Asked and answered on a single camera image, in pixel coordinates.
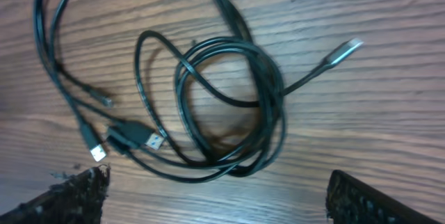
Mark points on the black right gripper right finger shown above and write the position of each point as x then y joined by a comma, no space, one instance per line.
349,200

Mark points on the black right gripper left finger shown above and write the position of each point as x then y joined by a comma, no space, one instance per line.
79,199

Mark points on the black USB cable silver plug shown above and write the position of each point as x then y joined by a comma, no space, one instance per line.
260,147

